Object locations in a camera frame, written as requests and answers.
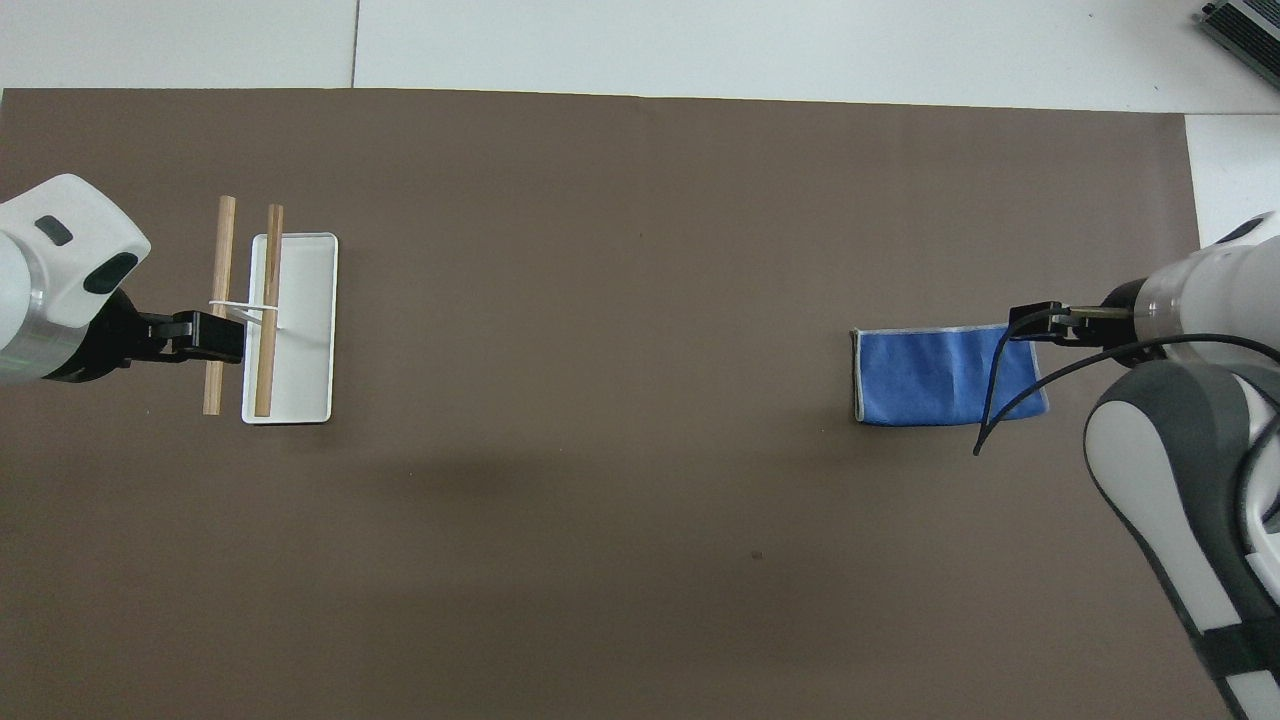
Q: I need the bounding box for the grey ribbed metal box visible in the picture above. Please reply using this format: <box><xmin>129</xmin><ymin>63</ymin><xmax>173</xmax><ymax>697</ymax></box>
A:
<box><xmin>1199</xmin><ymin>0</ymin><xmax>1280</xmax><ymax>77</ymax></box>

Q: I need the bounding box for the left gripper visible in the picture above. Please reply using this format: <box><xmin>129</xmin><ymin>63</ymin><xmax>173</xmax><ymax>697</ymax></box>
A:
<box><xmin>44</xmin><ymin>288</ymin><xmax>173</xmax><ymax>385</ymax></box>

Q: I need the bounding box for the black cable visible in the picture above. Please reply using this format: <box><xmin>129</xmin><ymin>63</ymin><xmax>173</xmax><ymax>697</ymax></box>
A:
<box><xmin>973</xmin><ymin>303</ymin><xmax>1280</xmax><ymax>458</ymax></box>

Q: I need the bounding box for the white rack with wooden bars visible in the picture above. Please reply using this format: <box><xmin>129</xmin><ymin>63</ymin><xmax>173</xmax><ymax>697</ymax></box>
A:
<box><xmin>202</xmin><ymin>195</ymin><xmax>340</xmax><ymax>426</ymax></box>

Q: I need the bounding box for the blue towel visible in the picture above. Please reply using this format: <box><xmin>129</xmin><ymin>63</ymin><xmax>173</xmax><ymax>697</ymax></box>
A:
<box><xmin>851</xmin><ymin>323</ymin><xmax>1050</xmax><ymax>427</ymax></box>

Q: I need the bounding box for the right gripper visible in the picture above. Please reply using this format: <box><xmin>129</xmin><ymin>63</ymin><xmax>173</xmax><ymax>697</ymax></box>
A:
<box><xmin>1064</xmin><ymin>279</ymin><xmax>1149</xmax><ymax>352</ymax></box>

